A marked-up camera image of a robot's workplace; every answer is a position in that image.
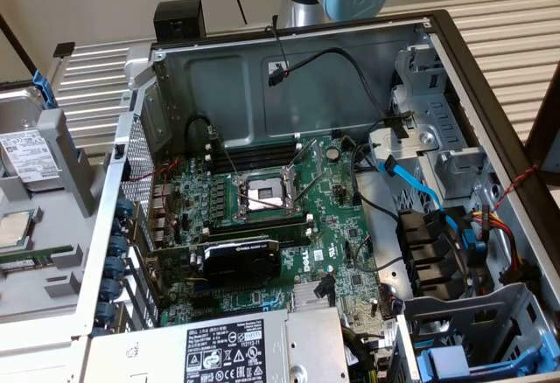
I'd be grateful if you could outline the blue SATA wire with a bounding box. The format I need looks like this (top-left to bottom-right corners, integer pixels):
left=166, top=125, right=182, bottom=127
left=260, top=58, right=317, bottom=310
left=376, top=158, right=490, bottom=268

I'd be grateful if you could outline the red yellow power wire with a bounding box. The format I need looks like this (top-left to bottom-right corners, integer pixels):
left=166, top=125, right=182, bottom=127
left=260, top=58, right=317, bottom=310
left=471, top=210, right=542, bottom=288

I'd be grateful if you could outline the hard disk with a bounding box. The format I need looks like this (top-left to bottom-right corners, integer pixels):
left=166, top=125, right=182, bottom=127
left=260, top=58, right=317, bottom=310
left=0, top=72, right=62, bottom=192

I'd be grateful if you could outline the blue plastic disk carrier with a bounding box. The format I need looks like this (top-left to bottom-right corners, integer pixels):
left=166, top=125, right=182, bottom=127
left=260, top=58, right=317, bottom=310
left=413, top=330, right=555, bottom=378

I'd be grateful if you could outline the metal CPU socket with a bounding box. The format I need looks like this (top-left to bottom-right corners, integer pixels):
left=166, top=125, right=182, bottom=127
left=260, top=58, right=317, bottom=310
left=231, top=168, right=305, bottom=223

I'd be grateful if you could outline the black RAM slot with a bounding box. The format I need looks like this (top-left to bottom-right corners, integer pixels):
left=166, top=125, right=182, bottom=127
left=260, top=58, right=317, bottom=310
left=204, top=149, right=304, bottom=175
left=205, top=224, right=314, bottom=247
left=203, top=212, right=314, bottom=232
left=204, top=134, right=304, bottom=159

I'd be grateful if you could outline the metal locking lever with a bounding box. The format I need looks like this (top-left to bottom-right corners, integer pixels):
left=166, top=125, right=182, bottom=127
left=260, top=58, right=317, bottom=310
left=207, top=125, right=241, bottom=182
left=244, top=197, right=288, bottom=212

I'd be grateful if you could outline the metal socket cover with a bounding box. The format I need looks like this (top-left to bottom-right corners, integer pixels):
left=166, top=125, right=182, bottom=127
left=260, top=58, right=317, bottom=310
left=283, top=139, right=326, bottom=203

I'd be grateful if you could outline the green motherboard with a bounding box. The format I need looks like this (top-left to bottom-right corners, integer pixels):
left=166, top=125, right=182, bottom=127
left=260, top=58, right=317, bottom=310
left=148, top=132, right=397, bottom=358

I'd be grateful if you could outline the open grey PC case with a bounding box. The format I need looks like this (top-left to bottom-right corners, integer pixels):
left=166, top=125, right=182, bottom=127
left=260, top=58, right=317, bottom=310
left=72, top=9, right=560, bottom=383

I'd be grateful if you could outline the black graphics card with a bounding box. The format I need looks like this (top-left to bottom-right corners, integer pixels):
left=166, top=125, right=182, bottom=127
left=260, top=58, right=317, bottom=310
left=146, top=236, right=284, bottom=291

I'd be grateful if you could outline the silver finned heat sink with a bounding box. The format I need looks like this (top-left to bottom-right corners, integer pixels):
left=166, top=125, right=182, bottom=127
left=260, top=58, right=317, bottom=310
left=291, top=284, right=340, bottom=313

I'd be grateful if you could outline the grey metal drive cage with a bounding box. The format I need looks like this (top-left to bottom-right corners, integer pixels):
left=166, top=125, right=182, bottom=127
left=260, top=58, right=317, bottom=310
left=388, top=32, right=498, bottom=203

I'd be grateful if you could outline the black box-shaped block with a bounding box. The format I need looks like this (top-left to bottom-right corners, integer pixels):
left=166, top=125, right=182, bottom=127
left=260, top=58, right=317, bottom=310
left=153, top=0, right=207, bottom=44

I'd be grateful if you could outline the grey power supply unit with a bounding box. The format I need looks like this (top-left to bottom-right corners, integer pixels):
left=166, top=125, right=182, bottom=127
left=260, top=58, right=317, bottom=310
left=80, top=306, right=351, bottom=383

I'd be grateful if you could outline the blue drive caddy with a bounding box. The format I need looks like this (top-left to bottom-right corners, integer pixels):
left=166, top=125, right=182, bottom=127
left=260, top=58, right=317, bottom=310
left=395, top=282, right=559, bottom=383

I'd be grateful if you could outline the grey plastic parts rack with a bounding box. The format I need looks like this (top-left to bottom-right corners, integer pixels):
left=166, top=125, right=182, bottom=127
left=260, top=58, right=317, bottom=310
left=0, top=107, right=110, bottom=325

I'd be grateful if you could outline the small black clamp block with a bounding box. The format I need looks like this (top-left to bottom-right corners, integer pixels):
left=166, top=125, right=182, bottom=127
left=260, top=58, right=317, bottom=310
left=52, top=41, right=77, bottom=59

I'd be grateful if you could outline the green RAM stick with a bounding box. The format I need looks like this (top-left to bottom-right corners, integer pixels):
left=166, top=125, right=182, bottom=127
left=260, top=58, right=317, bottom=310
left=0, top=245, right=74, bottom=274

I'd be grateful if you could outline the brown wooden furniture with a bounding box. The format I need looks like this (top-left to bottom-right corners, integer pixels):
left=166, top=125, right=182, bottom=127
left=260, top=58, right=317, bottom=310
left=523, top=63, right=560, bottom=212

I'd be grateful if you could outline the silver CPU chip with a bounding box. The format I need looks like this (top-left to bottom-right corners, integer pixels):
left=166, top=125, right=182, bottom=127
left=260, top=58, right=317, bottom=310
left=0, top=210, right=35, bottom=256

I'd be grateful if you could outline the black curved wire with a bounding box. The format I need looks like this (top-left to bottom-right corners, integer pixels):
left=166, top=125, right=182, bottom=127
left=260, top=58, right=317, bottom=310
left=349, top=140, right=400, bottom=222

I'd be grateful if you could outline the black looped wire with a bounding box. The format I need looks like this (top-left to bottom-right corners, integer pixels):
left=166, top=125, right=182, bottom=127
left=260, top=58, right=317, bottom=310
left=185, top=114, right=219, bottom=148

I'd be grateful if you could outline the black wire with flat plug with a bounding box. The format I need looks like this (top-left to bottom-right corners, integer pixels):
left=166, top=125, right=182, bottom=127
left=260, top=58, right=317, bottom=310
left=315, top=272, right=337, bottom=308

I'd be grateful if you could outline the thin red black wire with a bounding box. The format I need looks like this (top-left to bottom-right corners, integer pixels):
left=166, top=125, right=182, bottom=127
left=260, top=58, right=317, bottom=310
left=264, top=24, right=292, bottom=78

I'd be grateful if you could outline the red twisted wire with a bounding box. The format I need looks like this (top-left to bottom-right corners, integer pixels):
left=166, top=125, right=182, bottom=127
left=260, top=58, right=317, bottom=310
left=487, top=163, right=542, bottom=218
left=129, top=157, right=181, bottom=185

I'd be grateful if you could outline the black plastic wire holder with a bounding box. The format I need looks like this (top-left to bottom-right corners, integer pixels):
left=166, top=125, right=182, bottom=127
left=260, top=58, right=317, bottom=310
left=395, top=207, right=473, bottom=302

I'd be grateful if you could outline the yellow black wire bundle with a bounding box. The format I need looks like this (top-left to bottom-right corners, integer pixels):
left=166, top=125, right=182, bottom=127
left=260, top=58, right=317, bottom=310
left=343, top=328, right=391, bottom=383

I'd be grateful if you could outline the dark brown wooden rail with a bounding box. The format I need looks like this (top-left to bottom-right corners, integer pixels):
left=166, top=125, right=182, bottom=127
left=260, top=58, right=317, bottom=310
left=0, top=11, right=45, bottom=87

